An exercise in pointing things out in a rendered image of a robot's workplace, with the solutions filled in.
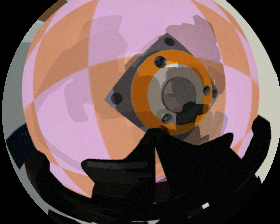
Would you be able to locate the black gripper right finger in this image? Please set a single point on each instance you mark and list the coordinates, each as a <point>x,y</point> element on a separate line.
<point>179,159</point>

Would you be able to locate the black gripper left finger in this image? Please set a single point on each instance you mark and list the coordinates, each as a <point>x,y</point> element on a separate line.
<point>138,167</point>

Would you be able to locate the orange round plate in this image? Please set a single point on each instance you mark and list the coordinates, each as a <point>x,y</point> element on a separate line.
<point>147,87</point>

